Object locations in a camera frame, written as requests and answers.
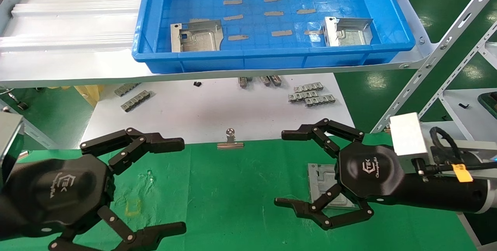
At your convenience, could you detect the grey notched metal strip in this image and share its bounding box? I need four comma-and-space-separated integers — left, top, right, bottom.
304, 94, 336, 107
294, 82, 324, 93
120, 90, 151, 113
288, 91, 319, 103
114, 83, 141, 97

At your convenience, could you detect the dark tray of parts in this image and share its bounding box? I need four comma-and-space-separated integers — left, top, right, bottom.
478, 91, 497, 120

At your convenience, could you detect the sheet metal bracket part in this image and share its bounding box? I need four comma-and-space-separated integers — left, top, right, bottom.
324, 16, 374, 47
308, 163, 356, 209
170, 18, 224, 53

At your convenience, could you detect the yellow cable tag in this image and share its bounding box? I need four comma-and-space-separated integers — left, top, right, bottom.
452, 163, 474, 183

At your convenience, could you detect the white metal shelf board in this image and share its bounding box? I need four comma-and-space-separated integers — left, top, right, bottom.
0, 0, 440, 88

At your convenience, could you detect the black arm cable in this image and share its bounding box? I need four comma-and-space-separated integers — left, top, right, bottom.
414, 126, 497, 176

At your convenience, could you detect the yellow plastic bag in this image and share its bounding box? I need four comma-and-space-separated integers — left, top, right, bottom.
74, 84, 104, 107

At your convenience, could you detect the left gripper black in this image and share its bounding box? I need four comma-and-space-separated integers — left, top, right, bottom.
4, 128, 187, 251

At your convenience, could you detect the white metal rack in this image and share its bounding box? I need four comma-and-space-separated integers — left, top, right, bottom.
371, 0, 497, 251

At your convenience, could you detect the green table cloth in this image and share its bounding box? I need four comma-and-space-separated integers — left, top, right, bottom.
0, 133, 479, 251

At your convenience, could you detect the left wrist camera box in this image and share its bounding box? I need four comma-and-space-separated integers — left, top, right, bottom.
0, 113, 24, 182

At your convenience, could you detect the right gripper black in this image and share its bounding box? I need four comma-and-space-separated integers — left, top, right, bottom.
274, 118, 406, 231

